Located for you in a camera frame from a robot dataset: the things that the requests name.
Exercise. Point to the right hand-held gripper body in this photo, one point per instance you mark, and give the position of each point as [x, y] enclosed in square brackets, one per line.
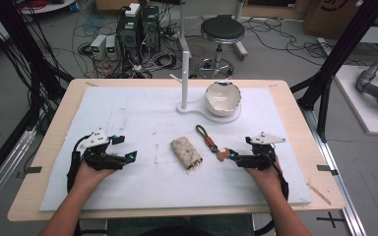
[259, 157]

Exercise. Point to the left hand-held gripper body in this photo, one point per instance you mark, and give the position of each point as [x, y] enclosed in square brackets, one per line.
[95, 157]

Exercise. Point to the person's left hand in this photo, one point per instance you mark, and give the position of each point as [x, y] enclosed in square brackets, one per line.
[92, 177]

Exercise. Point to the person's right hand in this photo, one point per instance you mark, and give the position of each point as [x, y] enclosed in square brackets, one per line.
[267, 180]

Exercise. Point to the white foam mat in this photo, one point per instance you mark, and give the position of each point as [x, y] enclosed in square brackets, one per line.
[138, 108]

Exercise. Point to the beige quilted key pouch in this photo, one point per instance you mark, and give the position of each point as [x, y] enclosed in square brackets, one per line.
[185, 152]

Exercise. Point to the white eggshell-shaped bowl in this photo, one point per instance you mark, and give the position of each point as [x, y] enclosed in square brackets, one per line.
[223, 98]

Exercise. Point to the wooden table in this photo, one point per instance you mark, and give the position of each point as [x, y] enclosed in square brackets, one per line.
[289, 108]

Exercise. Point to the black tape strip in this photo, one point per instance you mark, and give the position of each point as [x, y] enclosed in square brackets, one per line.
[326, 168]
[32, 170]

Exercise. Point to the thin wooden stick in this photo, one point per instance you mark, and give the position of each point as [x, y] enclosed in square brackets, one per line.
[320, 194]

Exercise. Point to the person's dark pants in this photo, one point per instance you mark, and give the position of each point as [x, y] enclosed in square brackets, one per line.
[177, 226]

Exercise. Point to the white peg stand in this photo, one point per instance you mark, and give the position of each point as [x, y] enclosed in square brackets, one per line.
[185, 82]

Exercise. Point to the grey power supply unit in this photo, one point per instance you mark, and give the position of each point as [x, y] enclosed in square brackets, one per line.
[98, 46]
[111, 47]

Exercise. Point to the black tape cross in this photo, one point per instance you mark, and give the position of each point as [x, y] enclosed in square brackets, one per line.
[330, 219]

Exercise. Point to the black computer tower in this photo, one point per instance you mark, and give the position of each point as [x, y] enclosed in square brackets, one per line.
[151, 26]
[129, 39]

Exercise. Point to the white platform board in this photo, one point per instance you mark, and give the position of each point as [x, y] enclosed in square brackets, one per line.
[357, 111]

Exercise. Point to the black round stool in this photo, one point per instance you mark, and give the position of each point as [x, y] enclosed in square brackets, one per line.
[222, 30]

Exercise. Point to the white power strip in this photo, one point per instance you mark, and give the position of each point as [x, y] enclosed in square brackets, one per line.
[324, 46]

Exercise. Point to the white box on computer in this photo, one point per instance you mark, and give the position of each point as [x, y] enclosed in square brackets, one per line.
[132, 10]

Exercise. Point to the cardboard box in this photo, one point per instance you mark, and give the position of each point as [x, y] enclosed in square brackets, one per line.
[334, 16]

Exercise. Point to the aluminium rail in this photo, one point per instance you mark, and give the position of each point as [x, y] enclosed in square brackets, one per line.
[338, 183]
[3, 173]

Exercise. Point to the black metal frame post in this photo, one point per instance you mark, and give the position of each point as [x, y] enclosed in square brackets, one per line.
[341, 49]

